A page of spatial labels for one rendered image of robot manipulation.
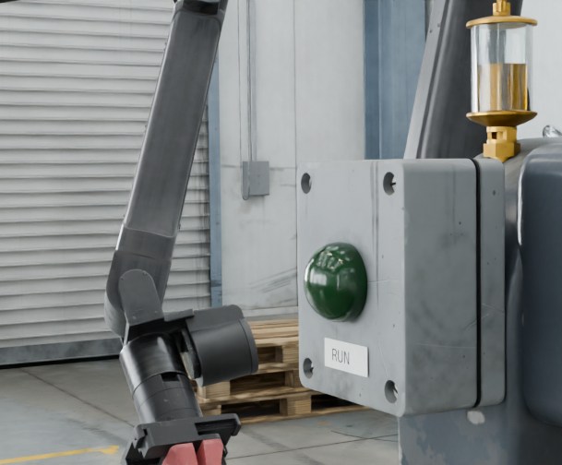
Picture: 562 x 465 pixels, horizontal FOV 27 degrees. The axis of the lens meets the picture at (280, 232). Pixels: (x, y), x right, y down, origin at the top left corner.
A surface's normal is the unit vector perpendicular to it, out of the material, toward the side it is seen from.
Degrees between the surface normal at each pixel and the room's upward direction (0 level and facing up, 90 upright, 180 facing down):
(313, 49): 90
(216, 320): 63
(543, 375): 90
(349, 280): 84
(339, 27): 90
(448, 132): 74
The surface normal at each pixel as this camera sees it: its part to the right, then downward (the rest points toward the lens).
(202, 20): 0.18, -0.17
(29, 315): 0.48, 0.07
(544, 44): -0.88, 0.04
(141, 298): 0.17, -0.41
